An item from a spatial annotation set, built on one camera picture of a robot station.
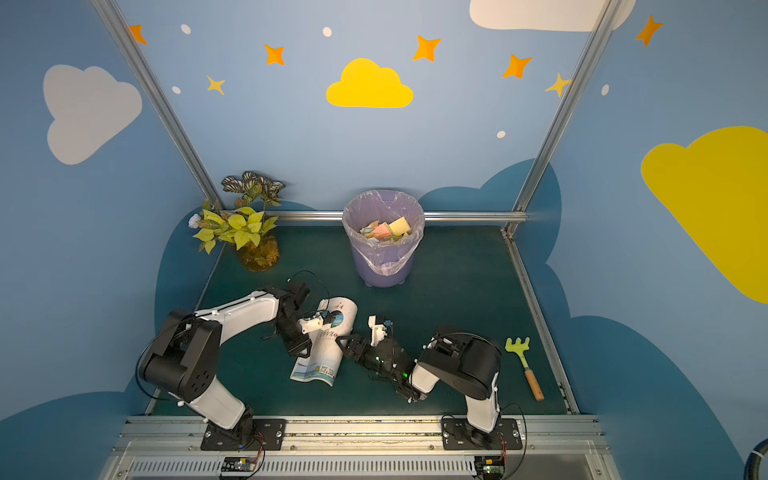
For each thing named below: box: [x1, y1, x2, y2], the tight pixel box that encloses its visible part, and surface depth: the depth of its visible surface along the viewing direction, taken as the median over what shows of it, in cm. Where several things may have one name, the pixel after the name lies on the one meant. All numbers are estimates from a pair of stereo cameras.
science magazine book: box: [290, 297, 359, 387], surface depth 86 cm
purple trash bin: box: [342, 190, 425, 289], surface depth 95 cm
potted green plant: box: [188, 171, 286, 272], surface depth 93 cm
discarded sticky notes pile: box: [360, 217, 411, 242], surface depth 103 cm
